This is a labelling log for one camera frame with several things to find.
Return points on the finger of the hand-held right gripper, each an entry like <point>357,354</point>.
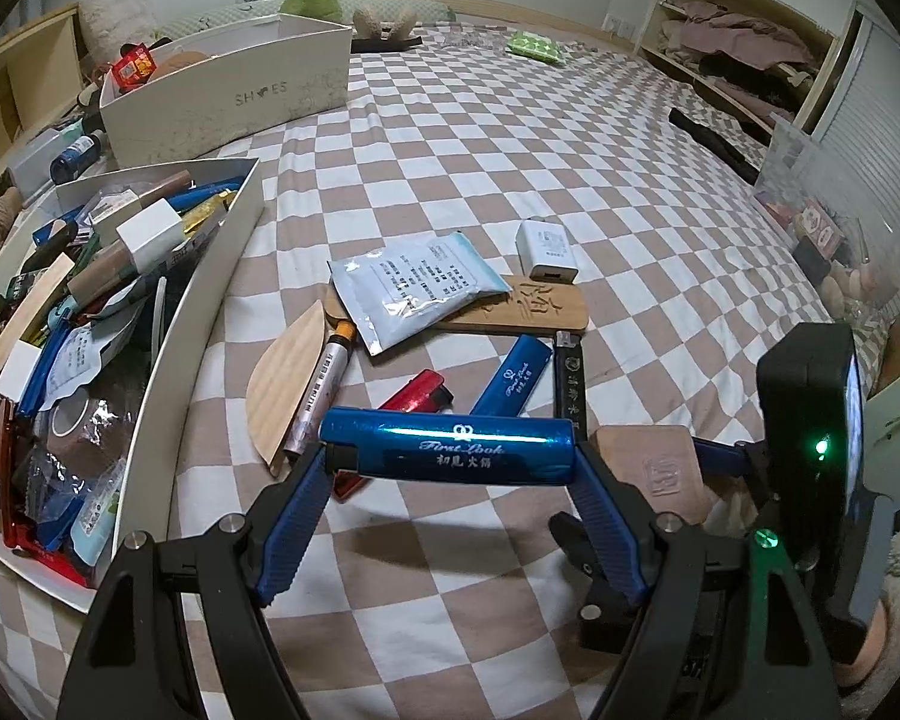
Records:
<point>604,626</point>
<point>720,457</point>

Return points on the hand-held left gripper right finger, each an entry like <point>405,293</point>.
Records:
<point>607,532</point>

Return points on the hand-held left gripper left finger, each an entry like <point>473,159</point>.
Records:
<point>292,525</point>

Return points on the white shallow cardboard box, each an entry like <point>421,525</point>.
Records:
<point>187,360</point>

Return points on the long wooden block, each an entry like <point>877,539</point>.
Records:
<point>30,311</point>

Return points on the short brown tube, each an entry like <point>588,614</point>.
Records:
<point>165,186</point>
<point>101,274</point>

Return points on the small white printed box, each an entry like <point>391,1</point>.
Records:
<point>116,206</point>

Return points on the person's right hand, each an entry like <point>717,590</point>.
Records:
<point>874,637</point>

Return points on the silver tube with orange cap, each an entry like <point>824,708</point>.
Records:
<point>319,390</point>

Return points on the leaf-shaped wooden piece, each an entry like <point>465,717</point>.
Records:
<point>285,382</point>

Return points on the black lighter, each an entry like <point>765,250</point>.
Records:
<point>570,382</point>

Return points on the red patterned card box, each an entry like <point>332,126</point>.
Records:
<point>821,229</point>

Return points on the red lighter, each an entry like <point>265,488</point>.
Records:
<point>412,392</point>

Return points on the pale blue labelled tube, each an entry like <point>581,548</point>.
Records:
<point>94,517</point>

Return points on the clear plastic storage bin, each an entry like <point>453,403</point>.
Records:
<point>795,157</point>

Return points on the carved wooden plaque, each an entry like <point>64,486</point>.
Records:
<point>540,307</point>

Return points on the brown cup in plastic wrap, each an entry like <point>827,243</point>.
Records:
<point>75,424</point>

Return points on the white blue mask packet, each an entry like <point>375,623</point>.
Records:
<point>420,285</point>
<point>82,367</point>

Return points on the white USB charger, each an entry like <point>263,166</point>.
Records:
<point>150,232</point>
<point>547,251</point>

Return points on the red translucent plastic item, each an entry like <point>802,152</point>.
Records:
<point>9,480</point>

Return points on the grey ribbed wardrobe door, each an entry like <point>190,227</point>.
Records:
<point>870,90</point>

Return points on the white plastic block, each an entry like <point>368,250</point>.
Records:
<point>19,371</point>

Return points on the wooden wardrobe shelf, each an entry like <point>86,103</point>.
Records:
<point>825,75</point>

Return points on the gold foil bar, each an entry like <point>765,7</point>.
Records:
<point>206,216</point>

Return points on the pile of clothes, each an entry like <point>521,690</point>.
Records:
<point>742,37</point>

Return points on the white shoe box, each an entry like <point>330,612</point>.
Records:
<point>217,120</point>

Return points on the blue ink bottle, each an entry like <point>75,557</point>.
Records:
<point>75,157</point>

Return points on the green wet wipes pack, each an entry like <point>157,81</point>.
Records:
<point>536,45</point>

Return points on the translucent plastic box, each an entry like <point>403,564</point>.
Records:
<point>34,157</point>

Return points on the red snack packet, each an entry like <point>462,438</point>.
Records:
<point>133,66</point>

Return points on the clear plastic bag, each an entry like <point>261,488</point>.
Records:
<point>476,36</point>

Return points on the black cloth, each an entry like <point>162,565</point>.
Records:
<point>390,43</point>

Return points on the brown teddy bear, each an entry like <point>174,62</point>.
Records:
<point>382,19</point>

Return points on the green patterned bolster pillow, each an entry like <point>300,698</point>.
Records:
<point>435,9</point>

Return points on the wooden bedside shelf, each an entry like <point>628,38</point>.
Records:
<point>15,60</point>

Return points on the white fluffy pillow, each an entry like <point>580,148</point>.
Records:
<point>112,11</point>

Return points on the white wall socket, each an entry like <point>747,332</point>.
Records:
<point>619,24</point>

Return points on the wooden bed frame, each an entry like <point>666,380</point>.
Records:
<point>592,31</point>

